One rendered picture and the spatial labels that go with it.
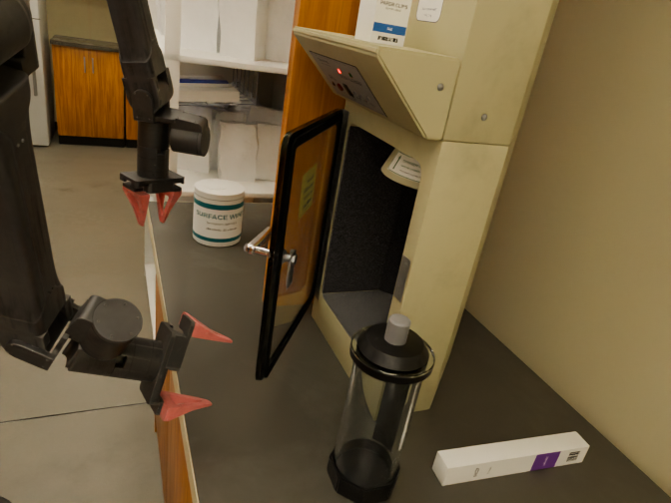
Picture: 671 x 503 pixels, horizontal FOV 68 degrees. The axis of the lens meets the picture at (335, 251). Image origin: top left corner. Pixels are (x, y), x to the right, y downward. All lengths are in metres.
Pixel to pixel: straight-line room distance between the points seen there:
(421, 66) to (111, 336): 0.48
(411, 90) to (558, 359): 0.69
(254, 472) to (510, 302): 0.70
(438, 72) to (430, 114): 0.05
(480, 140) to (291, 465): 0.53
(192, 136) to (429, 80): 0.48
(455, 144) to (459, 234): 0.14
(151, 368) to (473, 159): 0.51
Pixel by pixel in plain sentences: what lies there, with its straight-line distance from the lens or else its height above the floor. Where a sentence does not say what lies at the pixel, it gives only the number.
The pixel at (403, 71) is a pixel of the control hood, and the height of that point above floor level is 1.49.
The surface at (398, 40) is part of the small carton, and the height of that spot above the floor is 1.52.
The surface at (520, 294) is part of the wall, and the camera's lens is 1.19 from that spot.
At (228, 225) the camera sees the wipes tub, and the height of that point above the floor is 1.00.
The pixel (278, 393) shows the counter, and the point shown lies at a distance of 0.90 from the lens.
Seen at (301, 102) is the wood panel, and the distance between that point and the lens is 0.98.
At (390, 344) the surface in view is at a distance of 0.63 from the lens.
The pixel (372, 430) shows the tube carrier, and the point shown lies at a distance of 0.68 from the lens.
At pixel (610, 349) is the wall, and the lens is 1.06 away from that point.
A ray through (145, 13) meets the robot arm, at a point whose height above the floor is 1.49.
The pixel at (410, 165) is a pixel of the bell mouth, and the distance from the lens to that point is 0.79.
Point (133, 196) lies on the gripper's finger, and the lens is 1.05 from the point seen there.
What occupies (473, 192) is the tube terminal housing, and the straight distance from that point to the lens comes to 0.73.
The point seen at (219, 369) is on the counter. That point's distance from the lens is 0.94.
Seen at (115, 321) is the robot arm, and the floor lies 1.17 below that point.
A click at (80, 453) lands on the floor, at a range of 2.13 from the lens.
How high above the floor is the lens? 1.53
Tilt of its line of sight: 24 degrees down
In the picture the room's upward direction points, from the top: 10 degrees clockwise
